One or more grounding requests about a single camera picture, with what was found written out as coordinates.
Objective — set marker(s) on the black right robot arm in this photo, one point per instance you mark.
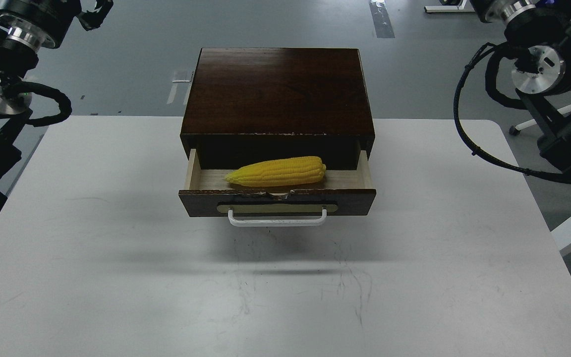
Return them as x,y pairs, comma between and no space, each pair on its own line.
532,64

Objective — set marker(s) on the yellow corn cob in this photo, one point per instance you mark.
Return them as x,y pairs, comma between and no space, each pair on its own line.
273,173

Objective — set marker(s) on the dark wooden drawer box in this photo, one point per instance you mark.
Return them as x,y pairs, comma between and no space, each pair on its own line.
256,104

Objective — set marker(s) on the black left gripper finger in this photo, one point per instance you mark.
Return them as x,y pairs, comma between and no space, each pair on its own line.
93,19

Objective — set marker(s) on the wooden drawer with white handle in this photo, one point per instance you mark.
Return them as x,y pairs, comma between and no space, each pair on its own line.
341,193

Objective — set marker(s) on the white desk leg base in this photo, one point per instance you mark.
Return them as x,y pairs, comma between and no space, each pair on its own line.
450,6

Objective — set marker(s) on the white floor tape marker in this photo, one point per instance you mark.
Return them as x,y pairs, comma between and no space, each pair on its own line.
180,78

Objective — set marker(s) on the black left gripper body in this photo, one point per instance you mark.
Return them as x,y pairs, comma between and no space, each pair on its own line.
38,23

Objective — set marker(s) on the white office chair base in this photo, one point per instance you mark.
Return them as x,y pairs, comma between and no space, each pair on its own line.
516,129

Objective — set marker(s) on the grey floor tape strip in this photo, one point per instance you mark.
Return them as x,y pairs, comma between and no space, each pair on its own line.
381,19

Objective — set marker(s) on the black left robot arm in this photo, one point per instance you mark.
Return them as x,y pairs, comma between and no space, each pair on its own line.
23,102

